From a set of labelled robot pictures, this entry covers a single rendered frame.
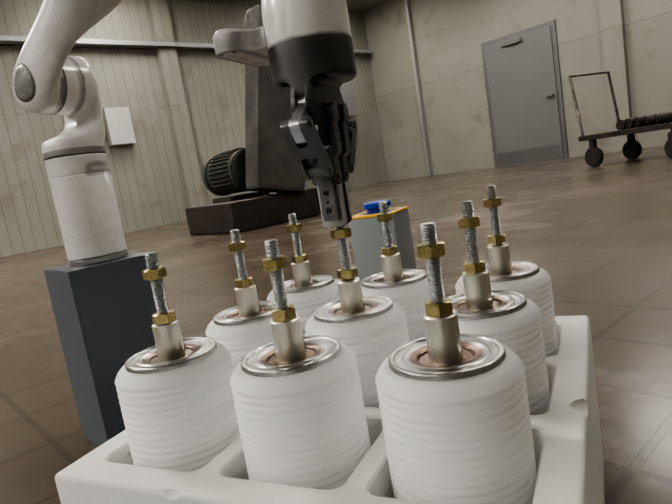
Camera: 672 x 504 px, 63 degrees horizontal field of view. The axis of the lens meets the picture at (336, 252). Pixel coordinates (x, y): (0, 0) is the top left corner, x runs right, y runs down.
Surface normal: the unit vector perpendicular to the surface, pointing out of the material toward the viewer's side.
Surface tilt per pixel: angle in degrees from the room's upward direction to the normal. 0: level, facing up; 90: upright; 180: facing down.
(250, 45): 90
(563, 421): 0
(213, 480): 0
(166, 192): 90
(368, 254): 90
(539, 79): 90
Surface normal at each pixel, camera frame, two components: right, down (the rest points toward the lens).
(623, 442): -0.16, -0.98
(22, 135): 0.67, 0.00
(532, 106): -0.72, 0.22
